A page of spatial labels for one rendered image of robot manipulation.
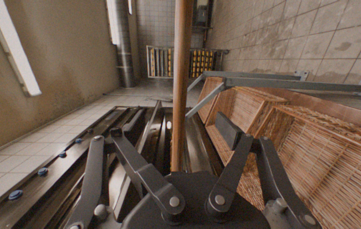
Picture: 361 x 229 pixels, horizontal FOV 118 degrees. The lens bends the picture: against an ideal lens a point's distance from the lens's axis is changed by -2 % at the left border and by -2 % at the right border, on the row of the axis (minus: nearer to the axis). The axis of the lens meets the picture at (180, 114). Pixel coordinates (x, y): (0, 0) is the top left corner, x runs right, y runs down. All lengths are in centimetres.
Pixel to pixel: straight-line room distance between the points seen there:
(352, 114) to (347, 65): 76
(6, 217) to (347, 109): 150
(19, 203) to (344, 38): 224
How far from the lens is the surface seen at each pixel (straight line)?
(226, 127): 19
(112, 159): 103
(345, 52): 147
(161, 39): 528
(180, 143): 30
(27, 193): 112
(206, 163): 91
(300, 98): 82
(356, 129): 66
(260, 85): 73
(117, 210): 61
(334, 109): 74
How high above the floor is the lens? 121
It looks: 4 degrees down
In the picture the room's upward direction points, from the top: 89 degrees counter-clockwise
